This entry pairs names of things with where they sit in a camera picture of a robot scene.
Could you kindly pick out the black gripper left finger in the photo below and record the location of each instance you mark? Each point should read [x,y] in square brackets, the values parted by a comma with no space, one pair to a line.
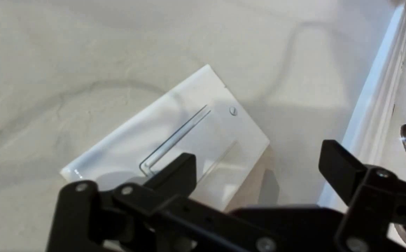
[133,218]

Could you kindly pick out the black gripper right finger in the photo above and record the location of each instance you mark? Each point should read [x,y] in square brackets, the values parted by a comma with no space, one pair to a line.
[375,204]

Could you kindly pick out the white rocker light switch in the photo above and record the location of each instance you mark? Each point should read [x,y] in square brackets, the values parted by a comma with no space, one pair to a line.
[198,134]

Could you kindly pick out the white cabinet door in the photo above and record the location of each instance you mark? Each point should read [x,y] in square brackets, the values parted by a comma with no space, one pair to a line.
[375,92]

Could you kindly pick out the small switch plate screw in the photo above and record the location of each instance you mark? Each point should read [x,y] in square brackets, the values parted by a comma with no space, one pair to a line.
[233,110]

